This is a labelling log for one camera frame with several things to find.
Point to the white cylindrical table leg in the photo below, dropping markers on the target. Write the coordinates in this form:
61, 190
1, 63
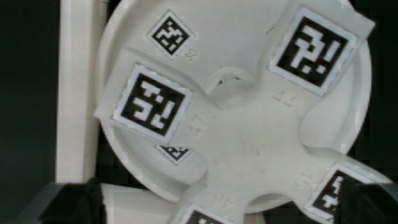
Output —
230, 87

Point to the white cross-shaped table base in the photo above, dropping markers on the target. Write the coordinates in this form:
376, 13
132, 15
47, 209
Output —
255, 140

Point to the white U-shaped border frame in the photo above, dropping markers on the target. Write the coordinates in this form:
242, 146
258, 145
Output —
191, 35

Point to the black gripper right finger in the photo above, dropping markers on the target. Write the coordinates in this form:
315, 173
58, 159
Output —
369, 203

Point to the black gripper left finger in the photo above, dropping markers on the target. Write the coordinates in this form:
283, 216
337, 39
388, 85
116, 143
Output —
66, 204

